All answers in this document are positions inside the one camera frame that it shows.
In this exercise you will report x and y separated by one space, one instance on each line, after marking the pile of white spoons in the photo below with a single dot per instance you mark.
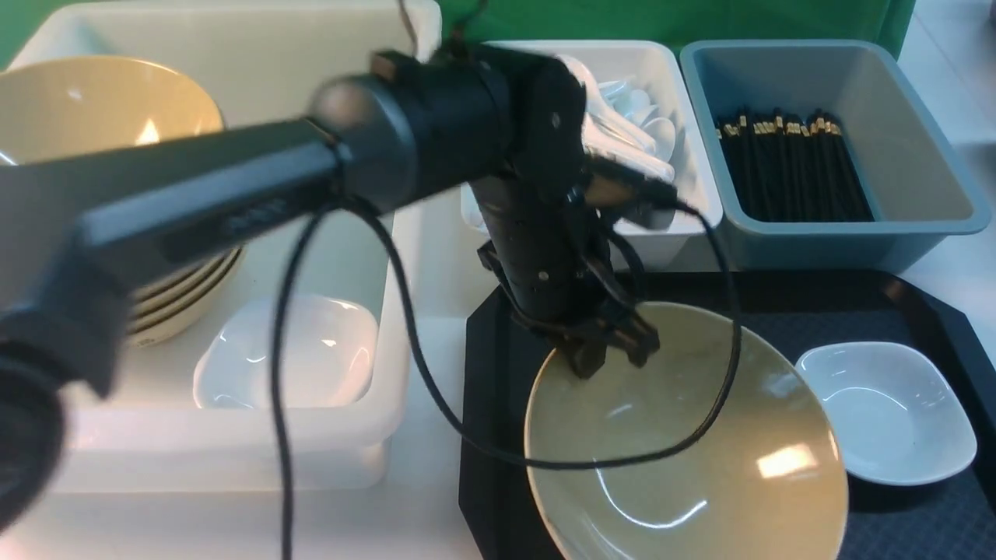
622 123

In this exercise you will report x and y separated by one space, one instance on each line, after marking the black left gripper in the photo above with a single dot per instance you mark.
540 256

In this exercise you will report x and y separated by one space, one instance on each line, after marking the green backdrop cloth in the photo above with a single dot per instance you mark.
661 19

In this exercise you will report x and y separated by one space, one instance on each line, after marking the top stacked tan bowl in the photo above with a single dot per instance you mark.
70 107

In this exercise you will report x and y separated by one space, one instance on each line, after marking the black serving tray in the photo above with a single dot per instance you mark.
794 311

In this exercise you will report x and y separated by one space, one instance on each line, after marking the bundle of black chopsticks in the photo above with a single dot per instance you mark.
786 168

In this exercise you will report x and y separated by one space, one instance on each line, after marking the stack of tan bowls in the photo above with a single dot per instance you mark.
164 315

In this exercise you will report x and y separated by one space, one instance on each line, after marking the tan noodle bowl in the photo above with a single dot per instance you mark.
765 482

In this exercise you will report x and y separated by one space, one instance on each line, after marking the blue-grey chopstick bin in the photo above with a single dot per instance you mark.
917 187

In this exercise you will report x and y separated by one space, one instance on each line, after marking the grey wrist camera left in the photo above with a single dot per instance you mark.
647 200

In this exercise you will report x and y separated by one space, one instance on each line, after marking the white square dish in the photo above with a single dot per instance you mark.
327 359
896 419

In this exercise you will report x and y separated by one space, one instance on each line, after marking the white square dish in tub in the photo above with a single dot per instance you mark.
327 359

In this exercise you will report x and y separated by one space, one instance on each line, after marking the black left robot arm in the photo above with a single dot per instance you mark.
372 144

